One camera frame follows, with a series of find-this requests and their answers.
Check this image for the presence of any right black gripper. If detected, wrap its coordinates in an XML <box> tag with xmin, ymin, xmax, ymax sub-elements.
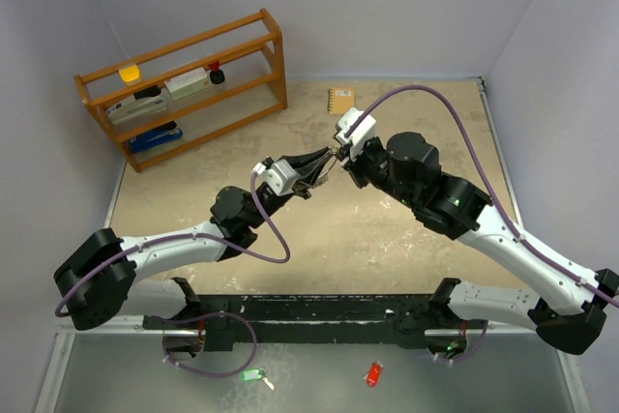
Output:
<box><xmin>337</xmin><ymin>134</ymin><xmax>419</xmax><ymax>207</ymax></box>

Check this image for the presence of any silver metal keyring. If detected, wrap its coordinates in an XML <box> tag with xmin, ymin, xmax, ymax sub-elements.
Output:
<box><xmin>310</xmin><ymin>157</ymin><xmax>338</xmax><ymax>189</ymax></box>

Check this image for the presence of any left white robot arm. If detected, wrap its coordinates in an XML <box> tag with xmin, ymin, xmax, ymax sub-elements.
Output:
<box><xmin>53</xmin><ymin>147</ymin><xmax>334</xmax><ymax>331</ymax></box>

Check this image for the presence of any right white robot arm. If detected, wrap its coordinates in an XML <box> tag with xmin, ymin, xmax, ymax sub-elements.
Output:
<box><xmin>335</xmin><ymin>132</ymin><xmax>618</xmax><ymax>355</ymax></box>

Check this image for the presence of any brown spiral notebook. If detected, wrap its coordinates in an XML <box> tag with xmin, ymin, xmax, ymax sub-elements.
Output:
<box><xmin>327</xmin><ymin>88</ymin><xmax>356</xmax><ymax>115</ymax></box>

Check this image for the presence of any red black bottle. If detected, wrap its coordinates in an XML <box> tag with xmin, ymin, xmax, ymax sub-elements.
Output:
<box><xmin>208</xmin><ymin>61</ymin><xmax>225</xmax><ymax>85</ymax></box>

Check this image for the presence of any blue stapler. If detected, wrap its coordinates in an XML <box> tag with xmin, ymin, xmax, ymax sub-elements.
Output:
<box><xmin>129</xmin><ymin>121</ymin><xmax>183</xmax><ymax>154</ymax></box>

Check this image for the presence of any white cardboard box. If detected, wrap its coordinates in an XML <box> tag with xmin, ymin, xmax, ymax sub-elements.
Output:
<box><xmin>164</xmin><ymin>68</ymin><xmax>210</xmax><ymax>101</ymax></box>

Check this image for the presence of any orange wooden shelf rack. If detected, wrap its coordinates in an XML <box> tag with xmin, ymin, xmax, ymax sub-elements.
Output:
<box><xmin>74</xmin><ymin>9</ymin><xmax>288</xmax><ymax>172</ymax></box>

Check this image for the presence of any black white stapler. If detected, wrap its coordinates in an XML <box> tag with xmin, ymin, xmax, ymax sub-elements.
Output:
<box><xmin>106</xmin><ymin>86</ymin><xmax>171</xmax><ymax>125</ymax></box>

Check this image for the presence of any yellow lidded container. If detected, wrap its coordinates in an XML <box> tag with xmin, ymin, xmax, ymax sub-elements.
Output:
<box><xmin>118</xmin><ymin>64</ymin><xmax>143</xmax><ymax>87</ymax></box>

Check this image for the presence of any red tagged key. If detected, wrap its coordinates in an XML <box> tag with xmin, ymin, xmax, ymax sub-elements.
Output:
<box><xmin>363</xmin><ymin>361</ymin><xmax>384</xmax><ymax>388</ymax></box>

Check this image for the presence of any green tagged key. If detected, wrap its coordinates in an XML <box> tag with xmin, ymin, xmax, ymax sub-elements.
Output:
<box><xmin>240</xmin><ymin>369</ymin><xmax>275</xmax><ymax>391</ymax></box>

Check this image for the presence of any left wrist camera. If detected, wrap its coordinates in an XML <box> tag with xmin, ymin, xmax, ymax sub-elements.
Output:
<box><xmin>252</xmin><ymin>160</ymin><xmax>299</xmax><ymax>196</ymax></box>

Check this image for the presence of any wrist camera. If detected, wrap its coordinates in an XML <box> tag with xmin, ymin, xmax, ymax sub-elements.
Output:
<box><xmin>252</xmin><ymin>160</ymin><xmax>299</xmax><ymax>196</ymax></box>
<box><xmin>334</xmin><ymin>107</ymin><xmax>376</xmax><ymax>165</ymax></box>

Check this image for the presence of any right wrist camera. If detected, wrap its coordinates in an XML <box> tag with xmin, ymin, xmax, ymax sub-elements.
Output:
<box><xmin>334</xmin><ymin>107</ymin><xmax>376</xmax><ymax>165</ymax></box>

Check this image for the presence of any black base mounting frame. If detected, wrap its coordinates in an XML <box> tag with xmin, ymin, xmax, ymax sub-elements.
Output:
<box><xmin>143</xmin><ymin>279</ymin><xmax>484</xmax><ymax>352</ymax></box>

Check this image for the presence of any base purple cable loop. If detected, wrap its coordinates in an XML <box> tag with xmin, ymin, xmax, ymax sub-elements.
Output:
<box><xmin>161</xmin><ymin>305</ymin><xmax>260</xmax><ymax>377</ymax></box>

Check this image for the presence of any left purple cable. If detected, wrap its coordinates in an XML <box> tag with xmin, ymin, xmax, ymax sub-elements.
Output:
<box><xmin>53</xmin><ymin>170</ymin><xmax>291</xmax><ymax>318</ymax></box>

